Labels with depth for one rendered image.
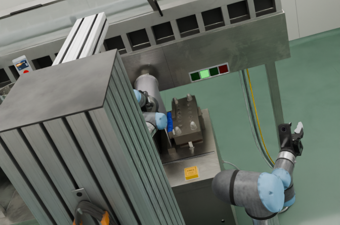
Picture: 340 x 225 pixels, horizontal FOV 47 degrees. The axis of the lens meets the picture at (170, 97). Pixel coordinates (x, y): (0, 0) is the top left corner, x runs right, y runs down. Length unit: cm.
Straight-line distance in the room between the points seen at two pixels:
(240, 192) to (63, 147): 67
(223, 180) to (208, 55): 124
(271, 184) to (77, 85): 70
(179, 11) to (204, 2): 15
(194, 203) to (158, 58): 88
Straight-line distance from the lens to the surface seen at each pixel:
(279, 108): 291
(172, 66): 242
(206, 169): 218
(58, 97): 81
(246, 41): 241
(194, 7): 229
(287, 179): 158
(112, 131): 74
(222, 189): 130
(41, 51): 248
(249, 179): 127
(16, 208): 257
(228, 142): 374
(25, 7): 196
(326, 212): 308
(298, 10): 504
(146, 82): 230
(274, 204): 127
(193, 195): 224
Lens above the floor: 236
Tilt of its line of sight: 30 degrees down
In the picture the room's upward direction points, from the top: 18 degrees counter-clockwise
